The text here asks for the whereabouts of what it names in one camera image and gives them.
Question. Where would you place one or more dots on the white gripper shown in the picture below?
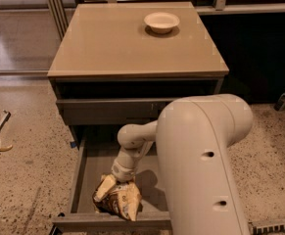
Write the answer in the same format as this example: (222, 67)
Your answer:
(122, 173)

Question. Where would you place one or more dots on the brown chip bag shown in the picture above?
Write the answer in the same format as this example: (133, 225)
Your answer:
(114, 202)

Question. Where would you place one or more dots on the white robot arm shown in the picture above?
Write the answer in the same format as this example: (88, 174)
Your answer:
(191, 135)

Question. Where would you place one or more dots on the grey drawer cabinet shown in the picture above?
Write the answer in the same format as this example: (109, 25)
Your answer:
(108, 52)

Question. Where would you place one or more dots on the white power strip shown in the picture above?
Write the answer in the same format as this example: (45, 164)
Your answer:
(267, 227)

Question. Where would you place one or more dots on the white paper bowl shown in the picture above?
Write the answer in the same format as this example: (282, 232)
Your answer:
(161, 22)

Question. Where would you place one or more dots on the small dark floor object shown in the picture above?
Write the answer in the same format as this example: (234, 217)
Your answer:
(280, 104)

